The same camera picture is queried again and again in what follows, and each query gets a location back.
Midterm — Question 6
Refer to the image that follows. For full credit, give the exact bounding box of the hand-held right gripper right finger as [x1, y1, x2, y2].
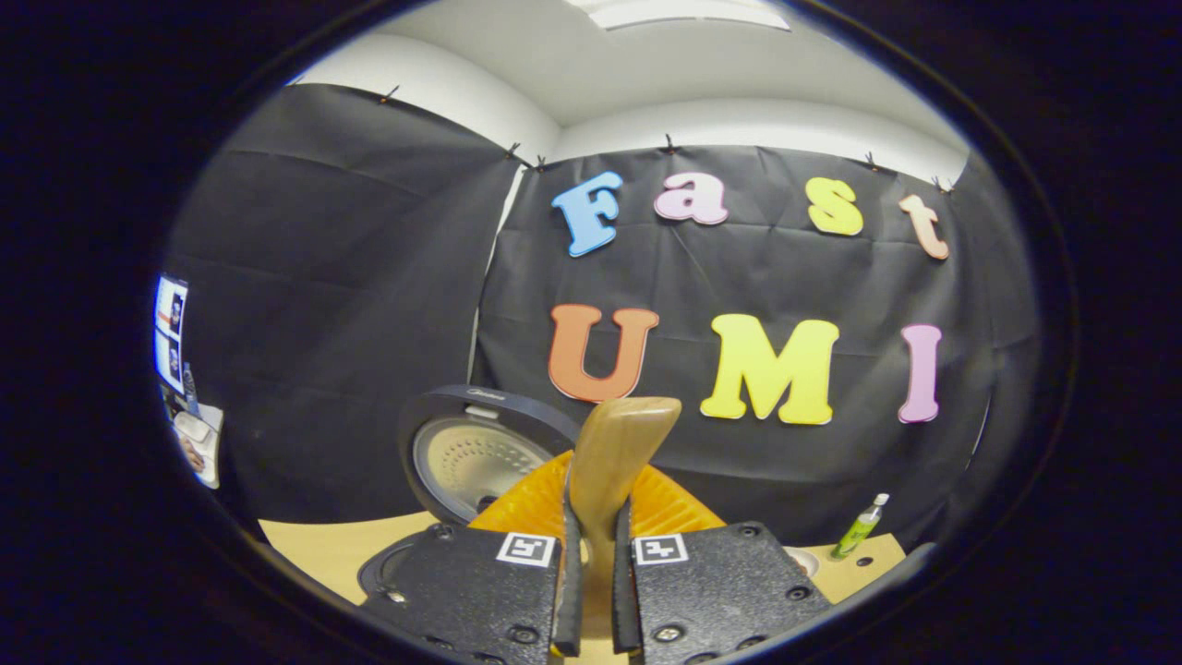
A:
[611, 465, 837, 665]

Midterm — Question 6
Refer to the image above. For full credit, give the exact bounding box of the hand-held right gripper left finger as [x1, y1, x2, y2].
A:
[358, 450, 585, 665]

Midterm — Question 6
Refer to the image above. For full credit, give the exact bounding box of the dark grey rice cooker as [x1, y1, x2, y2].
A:
[356, 384, 581, 606]

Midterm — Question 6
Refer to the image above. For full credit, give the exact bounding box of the wooden spoon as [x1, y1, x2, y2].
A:
[565, 396, 683, 647]

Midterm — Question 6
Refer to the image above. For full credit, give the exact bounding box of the green tea bottle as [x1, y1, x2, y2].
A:
[830, 492, 890, 562]

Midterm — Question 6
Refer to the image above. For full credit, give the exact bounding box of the black backdrop cloth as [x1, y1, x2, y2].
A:
[162, 81, 1044, 550]

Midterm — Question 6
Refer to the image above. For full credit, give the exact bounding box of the long ceiling light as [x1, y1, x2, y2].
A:
[563, 0, 792, 31]

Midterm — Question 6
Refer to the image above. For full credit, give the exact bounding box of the wall poster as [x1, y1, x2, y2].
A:
[153, 274, 190, 396]

